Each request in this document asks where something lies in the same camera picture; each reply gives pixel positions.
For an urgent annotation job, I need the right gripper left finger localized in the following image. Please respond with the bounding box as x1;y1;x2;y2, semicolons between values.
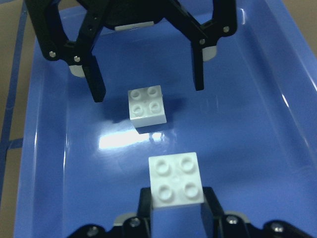
69;187;153;238

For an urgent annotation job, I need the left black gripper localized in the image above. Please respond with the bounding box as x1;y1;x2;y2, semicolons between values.
25;0;237;103

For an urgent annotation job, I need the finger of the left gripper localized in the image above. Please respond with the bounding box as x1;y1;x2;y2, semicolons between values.
191;43;204;91

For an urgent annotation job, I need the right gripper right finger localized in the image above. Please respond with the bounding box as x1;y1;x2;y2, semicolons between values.
201;187;311;238

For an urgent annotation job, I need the blue plastic tray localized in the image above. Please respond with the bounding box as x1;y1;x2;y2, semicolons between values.
14;0;317;238

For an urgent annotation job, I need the white block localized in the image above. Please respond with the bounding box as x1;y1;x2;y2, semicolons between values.
148;152;204;209
128;85;167;128

